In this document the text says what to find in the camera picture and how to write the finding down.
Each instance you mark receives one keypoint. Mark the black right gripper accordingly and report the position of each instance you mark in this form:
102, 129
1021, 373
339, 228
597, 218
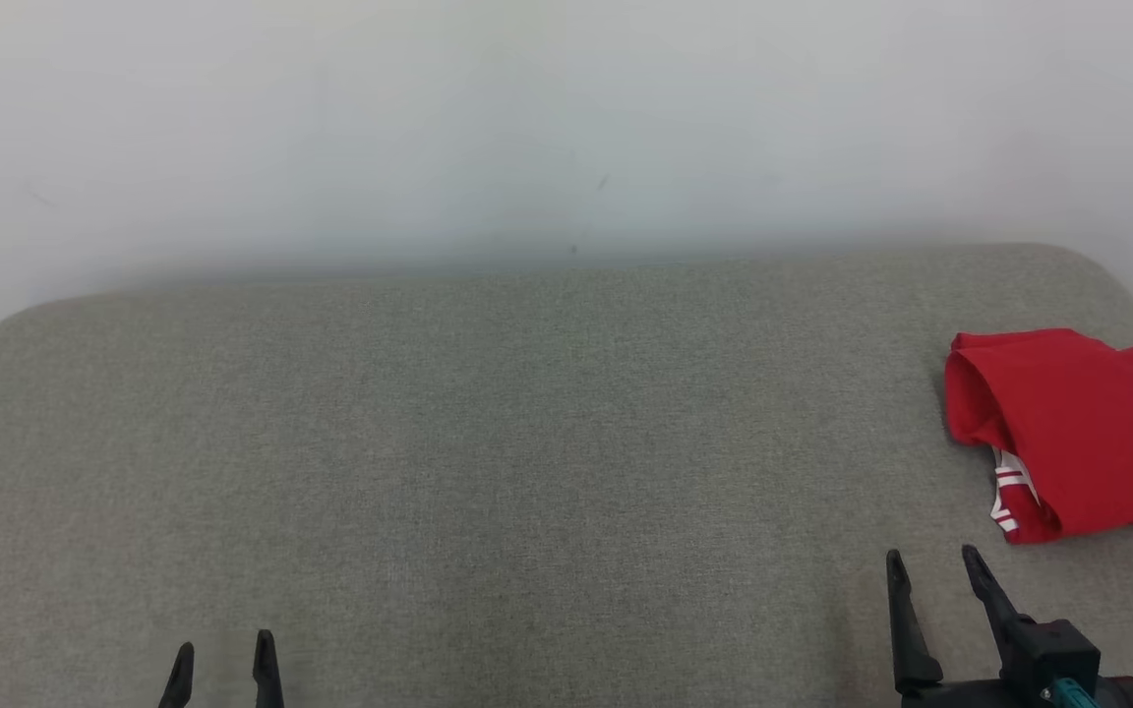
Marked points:
960, 698

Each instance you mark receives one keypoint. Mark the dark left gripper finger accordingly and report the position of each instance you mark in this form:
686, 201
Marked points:
178, 683
267, 678

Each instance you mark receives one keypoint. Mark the red white striped jersey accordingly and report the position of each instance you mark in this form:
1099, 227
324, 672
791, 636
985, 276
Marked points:
1088, 423

